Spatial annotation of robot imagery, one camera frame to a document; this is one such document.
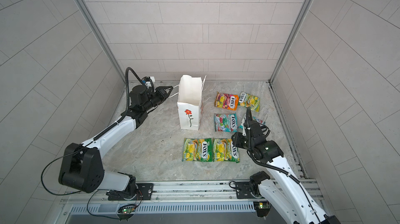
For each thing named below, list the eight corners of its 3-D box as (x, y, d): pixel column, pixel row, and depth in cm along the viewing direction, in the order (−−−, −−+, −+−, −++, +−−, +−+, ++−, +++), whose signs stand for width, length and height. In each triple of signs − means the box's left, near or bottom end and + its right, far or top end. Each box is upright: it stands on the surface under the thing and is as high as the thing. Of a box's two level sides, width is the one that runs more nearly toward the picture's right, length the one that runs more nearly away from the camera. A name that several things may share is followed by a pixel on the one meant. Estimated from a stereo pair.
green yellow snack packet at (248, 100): (235, 104, 106) (236, 100, 103) (240, 93, 112) (241, 90, 109) (257, 113, 101) (259, 110, 99) (261, 102, 107) (263, 98, 104)
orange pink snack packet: (213, 106, 105) (213, 103, 102) (216, 94, 111) (216, 91, 109) (236, 111, 102) (236, 108, 100) (238, 98, 109) (238, 95, 106)
